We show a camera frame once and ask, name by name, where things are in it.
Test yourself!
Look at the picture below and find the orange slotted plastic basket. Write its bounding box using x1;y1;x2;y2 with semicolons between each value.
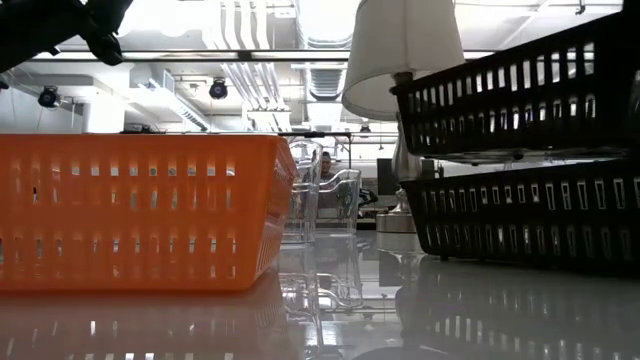
0;133;300;293

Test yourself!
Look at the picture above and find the black slotted plastic basket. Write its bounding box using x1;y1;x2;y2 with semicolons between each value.
399;159;640;277
389;9;640;164

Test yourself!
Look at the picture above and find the person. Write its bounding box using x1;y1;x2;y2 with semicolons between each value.
302;151;351;211

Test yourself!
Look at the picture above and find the black background monitor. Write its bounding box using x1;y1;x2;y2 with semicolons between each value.
376;158;397;197

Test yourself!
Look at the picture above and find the table lamp white shade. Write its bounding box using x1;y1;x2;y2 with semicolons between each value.
341;0;466;235

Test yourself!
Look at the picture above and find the black background frame stand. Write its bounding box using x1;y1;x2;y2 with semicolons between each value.
277;130;353;169

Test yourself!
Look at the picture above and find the black ceiling camera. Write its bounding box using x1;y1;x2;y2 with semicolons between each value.
208;78;230;101
37;85;62;110

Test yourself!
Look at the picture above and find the overhead black frame bar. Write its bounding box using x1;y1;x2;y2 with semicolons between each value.
29;49;497;63

